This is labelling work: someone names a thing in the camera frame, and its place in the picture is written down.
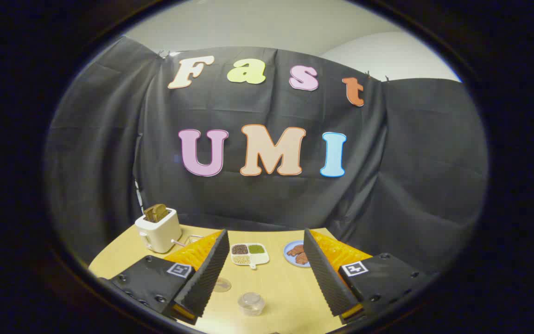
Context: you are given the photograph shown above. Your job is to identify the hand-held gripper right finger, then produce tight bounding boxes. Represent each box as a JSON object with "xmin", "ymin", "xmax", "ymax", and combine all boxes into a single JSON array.
[{"xmin": 303, "ymin": 228, "xmax": 434, "ymax": 324}]

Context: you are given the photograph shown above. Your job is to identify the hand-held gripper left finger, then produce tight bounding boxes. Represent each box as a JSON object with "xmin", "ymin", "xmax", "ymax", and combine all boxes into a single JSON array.
[{"xmin": 108, "ymin": 229, "xmax": 230, "ymax": 325}]

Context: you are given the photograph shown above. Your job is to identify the clear plastic cup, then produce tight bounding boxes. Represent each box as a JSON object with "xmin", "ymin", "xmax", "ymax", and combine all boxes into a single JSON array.
[{"xmin": 238, "ymin": 292, "xmax": 266, "ymax": 317}]

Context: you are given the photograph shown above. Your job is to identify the brown meat pieces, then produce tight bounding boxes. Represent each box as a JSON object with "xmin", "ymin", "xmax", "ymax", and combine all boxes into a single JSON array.
[{"xmin": 287, "ymin": 244, "xmax": 310, "ymax": 265}]

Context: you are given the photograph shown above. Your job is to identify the blue plate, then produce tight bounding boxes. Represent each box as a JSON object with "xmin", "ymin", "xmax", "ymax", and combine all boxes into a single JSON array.
[{"xmin": 284, "ymin": 240, "xmax": 312, "ymax": 268}]

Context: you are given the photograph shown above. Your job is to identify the white divided spice dish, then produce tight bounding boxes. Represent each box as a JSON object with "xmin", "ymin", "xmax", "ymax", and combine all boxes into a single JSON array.
[{"xmin": 230, "ymin": 243, "xmax": 270, "ymax": 270}]

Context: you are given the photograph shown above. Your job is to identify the wooden table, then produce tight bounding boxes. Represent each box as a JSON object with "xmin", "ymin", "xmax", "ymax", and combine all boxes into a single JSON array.
[{"xmin": 88, "ymin": 224, "xmax": 356, "ymax": 334}]

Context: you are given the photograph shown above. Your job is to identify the white toaster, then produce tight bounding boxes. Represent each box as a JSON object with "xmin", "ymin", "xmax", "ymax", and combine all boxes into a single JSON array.
[{"xmin": 135, "ymin": 208, "xmax": 183, "ymax": 254}]

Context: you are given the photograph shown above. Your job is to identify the brown toast slice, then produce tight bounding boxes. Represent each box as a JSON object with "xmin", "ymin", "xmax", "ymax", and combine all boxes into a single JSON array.
[{"xmin": 144, "ymin": 204, "xmax": 168, "ymax": 223}]

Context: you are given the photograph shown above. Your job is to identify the black backdrop cloth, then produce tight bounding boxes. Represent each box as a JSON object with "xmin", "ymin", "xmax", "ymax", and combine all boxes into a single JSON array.
[{"xmin": 44, "ymin": 36, "xmax": 489, "ymax": 274}]

